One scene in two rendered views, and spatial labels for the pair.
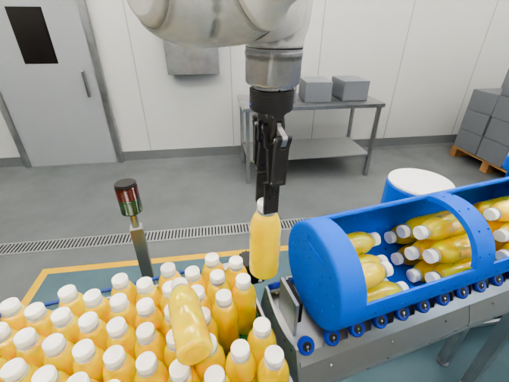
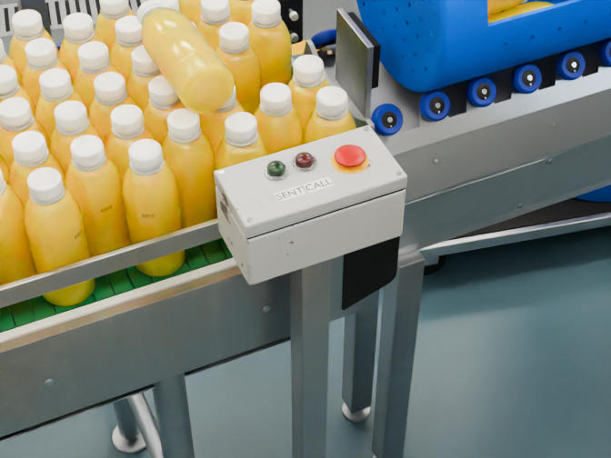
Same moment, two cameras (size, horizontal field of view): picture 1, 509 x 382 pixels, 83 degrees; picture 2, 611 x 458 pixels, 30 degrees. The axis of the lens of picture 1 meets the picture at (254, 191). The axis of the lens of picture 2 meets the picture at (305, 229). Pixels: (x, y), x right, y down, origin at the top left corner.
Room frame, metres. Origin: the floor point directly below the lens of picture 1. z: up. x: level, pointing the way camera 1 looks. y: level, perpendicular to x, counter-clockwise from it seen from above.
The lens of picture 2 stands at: (-0.76, 0.09, 1.99)
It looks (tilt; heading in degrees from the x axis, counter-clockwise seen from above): 46 degrees down; 355
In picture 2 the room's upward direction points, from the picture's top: straight up
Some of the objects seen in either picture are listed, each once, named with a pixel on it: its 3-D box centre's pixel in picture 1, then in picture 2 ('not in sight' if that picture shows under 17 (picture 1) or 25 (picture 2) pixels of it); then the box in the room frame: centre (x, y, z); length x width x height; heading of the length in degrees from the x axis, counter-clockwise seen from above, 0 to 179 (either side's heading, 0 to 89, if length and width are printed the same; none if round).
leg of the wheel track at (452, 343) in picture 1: (461, 327); not in sight; (0.94, -1.07, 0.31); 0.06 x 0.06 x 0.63; 19
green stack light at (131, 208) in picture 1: (130, 204); not in sight; (0.75, 0.38, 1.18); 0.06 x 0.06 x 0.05
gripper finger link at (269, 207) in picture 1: (270, 197); not in sight; (0.48, -0.03, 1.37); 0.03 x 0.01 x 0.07; 109
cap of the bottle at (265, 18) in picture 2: (243, 280); (265, 10); (0.54, 0.03, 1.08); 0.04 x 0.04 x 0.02
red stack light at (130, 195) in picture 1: (126, 191); not in sight; (0.75, 0.38, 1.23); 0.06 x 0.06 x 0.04
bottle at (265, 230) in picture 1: (264, 241); not in sight; (0.50, -0.02, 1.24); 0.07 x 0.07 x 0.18
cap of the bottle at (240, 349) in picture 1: (240, 349); (275, 97); (0.35, 0.03, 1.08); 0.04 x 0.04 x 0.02
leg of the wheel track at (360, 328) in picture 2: not in sight; (361, 316); (0.62, -0.14, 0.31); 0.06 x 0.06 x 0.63; 19
